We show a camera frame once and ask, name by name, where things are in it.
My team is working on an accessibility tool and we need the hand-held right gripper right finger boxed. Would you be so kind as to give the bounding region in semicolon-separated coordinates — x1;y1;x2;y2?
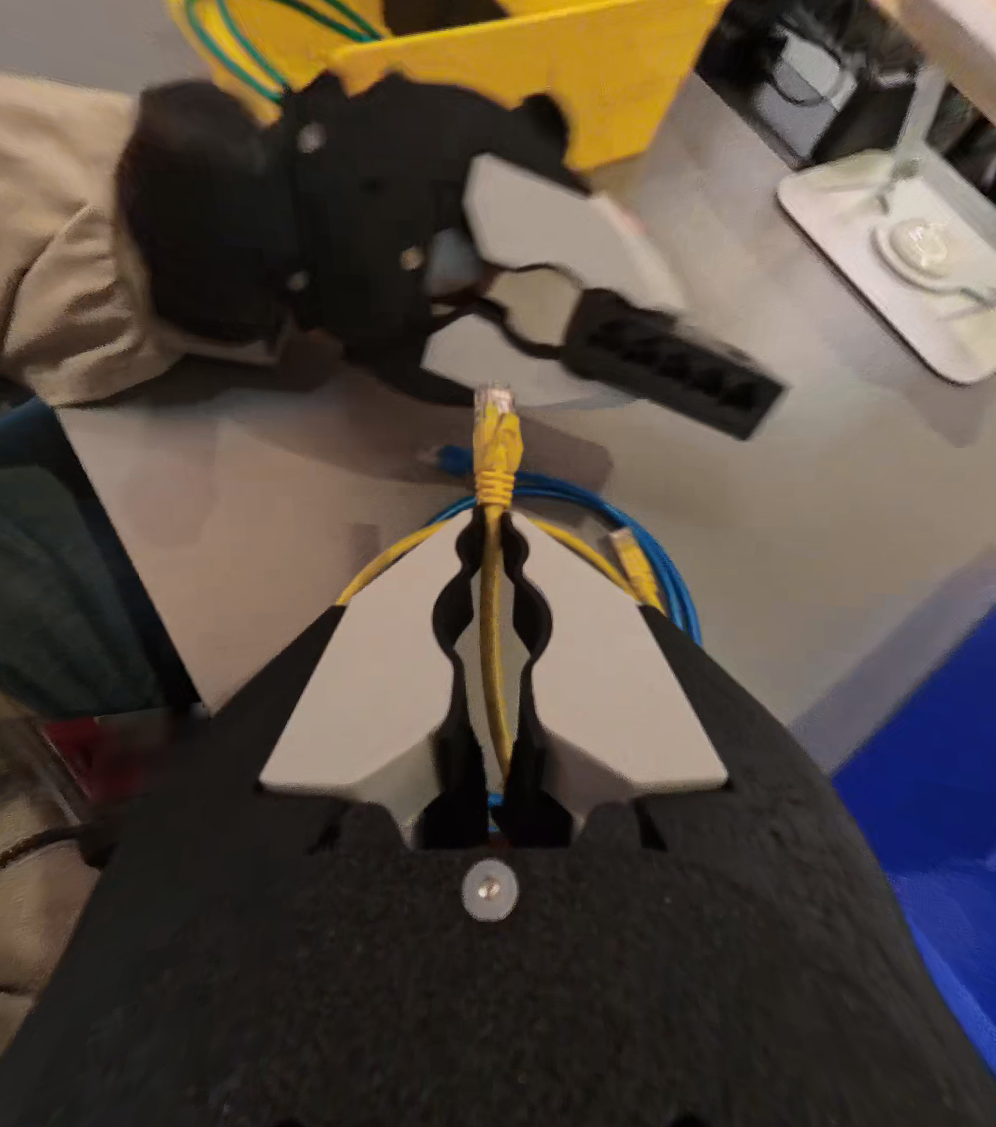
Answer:
496;513;730;849

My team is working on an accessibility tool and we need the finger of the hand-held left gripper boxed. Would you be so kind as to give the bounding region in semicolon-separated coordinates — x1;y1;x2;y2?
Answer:
421;312;582;408
462;154;688;318

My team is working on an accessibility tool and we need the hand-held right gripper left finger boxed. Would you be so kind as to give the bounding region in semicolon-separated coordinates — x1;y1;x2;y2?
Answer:
258;509;492;851

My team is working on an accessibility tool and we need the yellow ethernet cable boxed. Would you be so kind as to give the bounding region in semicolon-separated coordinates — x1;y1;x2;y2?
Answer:
335;383;666;794

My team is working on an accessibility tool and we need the yellow plastic bin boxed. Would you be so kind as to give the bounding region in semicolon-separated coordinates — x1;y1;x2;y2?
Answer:
165;0;732;173

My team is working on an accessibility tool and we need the black network switch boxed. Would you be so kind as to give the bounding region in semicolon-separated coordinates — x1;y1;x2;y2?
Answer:
563;289;788;441

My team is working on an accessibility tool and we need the person's left forearm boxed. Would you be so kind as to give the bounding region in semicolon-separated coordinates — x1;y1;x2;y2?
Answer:
0;39;200;408

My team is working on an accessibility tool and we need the person's left hand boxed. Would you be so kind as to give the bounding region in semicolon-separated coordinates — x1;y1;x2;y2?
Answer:
114;81;296;362

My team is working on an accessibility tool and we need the black device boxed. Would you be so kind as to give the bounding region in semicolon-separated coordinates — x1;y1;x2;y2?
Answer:
695;0;930;173

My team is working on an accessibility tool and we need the red object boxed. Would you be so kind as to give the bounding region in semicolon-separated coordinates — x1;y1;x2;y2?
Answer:
40;715;168;798

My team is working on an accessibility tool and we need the white plastic tray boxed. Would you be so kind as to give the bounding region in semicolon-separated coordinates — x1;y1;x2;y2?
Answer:
778;66;996;386

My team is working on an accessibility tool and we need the dark teal cloth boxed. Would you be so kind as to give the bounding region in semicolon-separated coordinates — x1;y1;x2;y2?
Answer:
0;400;200;718

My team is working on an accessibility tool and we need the blue plastic bin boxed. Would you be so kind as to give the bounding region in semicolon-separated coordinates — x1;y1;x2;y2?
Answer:
832;559;996;1127

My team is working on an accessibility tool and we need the light wooden board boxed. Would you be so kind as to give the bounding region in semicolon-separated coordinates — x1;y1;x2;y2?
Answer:
876;0;996;168

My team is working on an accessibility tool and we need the blue ethernet cable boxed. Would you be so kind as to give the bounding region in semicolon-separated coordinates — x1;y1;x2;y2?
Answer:
423;444;703;648

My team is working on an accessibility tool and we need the green cable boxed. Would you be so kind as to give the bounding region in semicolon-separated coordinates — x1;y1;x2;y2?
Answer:
185;0;393;102

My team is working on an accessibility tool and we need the black cable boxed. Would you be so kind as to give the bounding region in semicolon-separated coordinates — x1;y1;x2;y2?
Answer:
0;823;112;926

